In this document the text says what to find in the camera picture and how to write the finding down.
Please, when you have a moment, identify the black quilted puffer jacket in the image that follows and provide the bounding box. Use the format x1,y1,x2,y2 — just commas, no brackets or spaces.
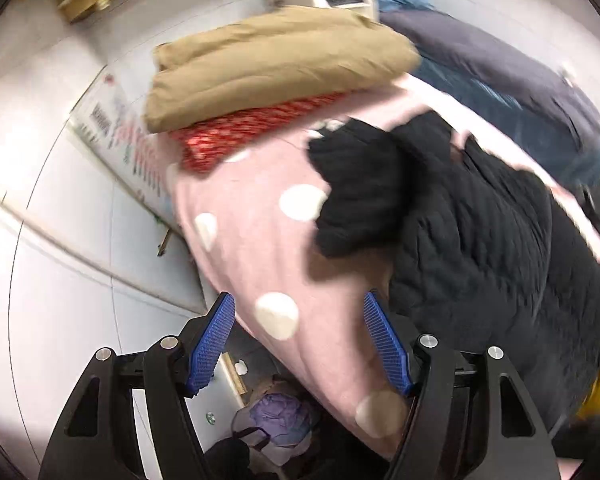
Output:
308,112,600,430

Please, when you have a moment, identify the lavender cloth in bag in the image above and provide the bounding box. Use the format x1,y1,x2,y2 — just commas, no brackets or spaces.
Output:
232,392,315,467

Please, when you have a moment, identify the pink polka dot bedsheet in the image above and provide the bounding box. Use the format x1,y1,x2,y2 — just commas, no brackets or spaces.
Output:
172,77,600,457

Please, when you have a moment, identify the red patterned garment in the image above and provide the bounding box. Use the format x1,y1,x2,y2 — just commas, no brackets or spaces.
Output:
169,92,348,174

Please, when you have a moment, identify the teal blue duvet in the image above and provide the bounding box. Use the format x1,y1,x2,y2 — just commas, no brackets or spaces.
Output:
377,0,600,188

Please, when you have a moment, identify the tan folded coat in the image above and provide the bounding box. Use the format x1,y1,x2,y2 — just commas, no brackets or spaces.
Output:
144,6,420,133

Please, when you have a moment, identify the grey purple blanket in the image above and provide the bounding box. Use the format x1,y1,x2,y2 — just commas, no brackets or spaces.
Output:
379,10,600,151

